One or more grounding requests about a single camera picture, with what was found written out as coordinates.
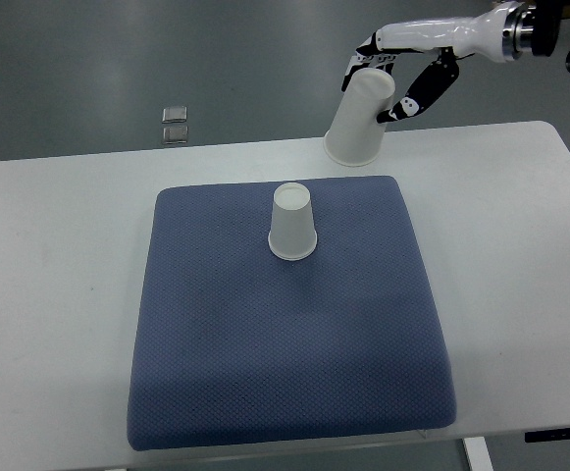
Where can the black table control panel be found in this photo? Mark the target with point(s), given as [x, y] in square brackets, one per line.
[545, 436]

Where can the upper metal floor plate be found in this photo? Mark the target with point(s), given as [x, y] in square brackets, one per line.
[174, 114]

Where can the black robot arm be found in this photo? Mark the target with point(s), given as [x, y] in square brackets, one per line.
[534, 30]

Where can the white paper cup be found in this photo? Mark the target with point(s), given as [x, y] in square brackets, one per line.
[292, 235]
[355, 136]

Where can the blue textured cushion mat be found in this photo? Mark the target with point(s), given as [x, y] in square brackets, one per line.
[237, 346]

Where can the white robotic hand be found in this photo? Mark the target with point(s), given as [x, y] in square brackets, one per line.
[454, 36]

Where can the white table leg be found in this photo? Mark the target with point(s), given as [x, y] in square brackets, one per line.
[477, 454]

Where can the lower metal floor plate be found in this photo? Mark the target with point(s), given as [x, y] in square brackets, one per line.
[174, 135]

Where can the metal floor plate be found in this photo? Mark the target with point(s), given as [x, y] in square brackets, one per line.
[174, 114]
[174, 135]

